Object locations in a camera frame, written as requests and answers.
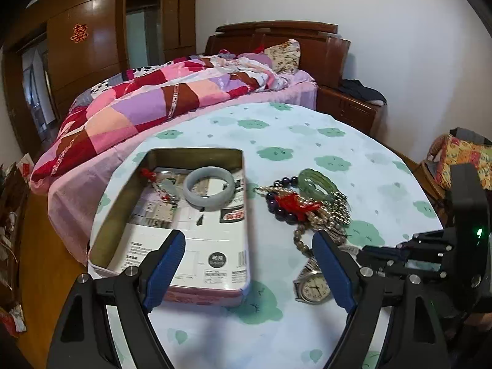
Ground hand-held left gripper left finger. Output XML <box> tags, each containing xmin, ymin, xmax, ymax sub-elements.
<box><xmin>48</xmin><ymin>229</ymin><xmax>187</xmax><ymax>369</ymax></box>

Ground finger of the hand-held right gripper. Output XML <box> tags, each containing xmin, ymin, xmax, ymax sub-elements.
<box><xmin>355</xmin><ymin>231</ymin><xmax>453</xmax><ymax>263</ymax></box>
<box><xmin>359</xmin><ymin>248</ymin><xmax>456</xmax><ymax>276</ymax></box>

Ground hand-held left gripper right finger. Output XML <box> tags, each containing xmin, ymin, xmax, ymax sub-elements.
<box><xmin>312</xmin><ymin>231</ymin><xmax>448</xmax><ymax>369</ymax></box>

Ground silver wristwatch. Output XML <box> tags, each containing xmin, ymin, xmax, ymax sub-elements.
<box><xmin>294</xmin><ymin>231</ymin><xmax>360</xmax><ymax>305</ymax></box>

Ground brown bead bracelet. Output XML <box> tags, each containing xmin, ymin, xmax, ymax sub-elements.
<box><xmin>294</xmin><ymin>221</ymin><xmax>319</xmax><ymax>256</ymax></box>

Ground silver bead necklace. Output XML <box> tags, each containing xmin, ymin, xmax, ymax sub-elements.
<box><xmin>254</xmin><ymin>184</ymin><xmax>352</xmax><ymax>235</ymax></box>

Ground pink tin box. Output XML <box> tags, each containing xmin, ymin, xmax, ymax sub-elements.
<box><xmin>88</xmin><ymin>147</ymin><xmax>252</xmax><ymax>308</ymax></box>

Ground brass pendant with red cord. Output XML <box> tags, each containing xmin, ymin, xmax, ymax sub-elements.
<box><xmin>275</xmin><ymin>193</ymin><xmax>321</xmax><ymax>216</ymax></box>

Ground green jade bangle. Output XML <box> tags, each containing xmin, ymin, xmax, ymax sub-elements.
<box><xmin>298</xmin><ymin>168</ymin><xmax>341</xmax><ymax>202</ymax></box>

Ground dark purple bead bracelet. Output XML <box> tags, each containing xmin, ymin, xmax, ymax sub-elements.
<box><xmin>265</xmin><ymin>176</ymin><xmax>308</xmax><ymax>224</ymax></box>

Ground wooden chair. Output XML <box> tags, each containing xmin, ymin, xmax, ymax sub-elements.
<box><xmin>417</xmin><ymin>127</ymin><xmax>492</xmax><ymax>224</ymax></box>

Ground jade pendant with red knots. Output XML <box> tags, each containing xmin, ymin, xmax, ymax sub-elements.
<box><xmin>140</xmin><ymin>167</ymin><xmax>181</xmax><ymax>206</ymax></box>

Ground grey jade bangle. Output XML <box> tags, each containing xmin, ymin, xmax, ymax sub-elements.
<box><xmin>182</xmin><ymin>166</ymin><xmax>236</xmax><ymax>211</ymax></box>

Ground colourful chair cushion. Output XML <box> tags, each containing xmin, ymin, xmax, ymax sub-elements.
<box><xmin>427</xmin><ymin>133</ymin><xmax>492</xmax><ymax>191</ymax></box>

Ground pink bed sheet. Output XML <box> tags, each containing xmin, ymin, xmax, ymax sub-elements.
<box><xmin>46</xmin><ymin>70</ymin><xmax>319</xmax><ymax>266</ymax></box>

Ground cloud print tablecloth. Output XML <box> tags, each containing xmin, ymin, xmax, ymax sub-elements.
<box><xmin>89</xmin><ymin>102</ymin><xmax>446</xmax><ymax>369</ymax></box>

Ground wooden nightstand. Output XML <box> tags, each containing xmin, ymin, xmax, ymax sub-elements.
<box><xmin>317</xmin><ymin>85</ymin><xmax>387</xmax><ymax>137</ymax></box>

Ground patchwork quilt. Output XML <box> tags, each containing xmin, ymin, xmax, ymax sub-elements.
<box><xmin>31</xmin><ymin>56</ymin><xmax>277</xmax><ymax>181</ymax></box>

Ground dark clothes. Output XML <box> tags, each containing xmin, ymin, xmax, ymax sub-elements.
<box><xmin>338</xmin><ymin>79</ymin><xmax>387</xmax><ymax>104</ymax></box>

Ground pile of clutter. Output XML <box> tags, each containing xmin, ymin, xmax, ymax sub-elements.
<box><xmin>0</xmin><ymin>154</ymin><xmax>35</xmax><ymax>339</ymax></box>

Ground wooden headboard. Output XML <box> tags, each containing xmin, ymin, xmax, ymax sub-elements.
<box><xmin>204</xmin><ymin>21</ymin><xmax>352</xmax><ymax>89</ymax></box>

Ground wooden wardrobe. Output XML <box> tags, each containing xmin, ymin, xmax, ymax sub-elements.
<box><xmin>0</xmin><ymin>0</ymin><xmax>198</xmax><ymax>154</ymax></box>

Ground floral pillow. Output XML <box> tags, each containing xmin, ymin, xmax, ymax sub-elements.
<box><xmin>264</xmin><ymin>39</ymin><xmax>301</xmax><ymax>74</ymax></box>

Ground purple cloth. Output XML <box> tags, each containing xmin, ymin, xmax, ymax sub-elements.
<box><xmin>236</xmin><ymin>53</ymin><xmax>273</xmax><ymax>70</ymax></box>

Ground red paper decoration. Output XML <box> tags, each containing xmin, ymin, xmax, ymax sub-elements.
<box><xmin>70</xmin><ymin>23</ymin><xmax>90</xmax><ymax>45</ymax></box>

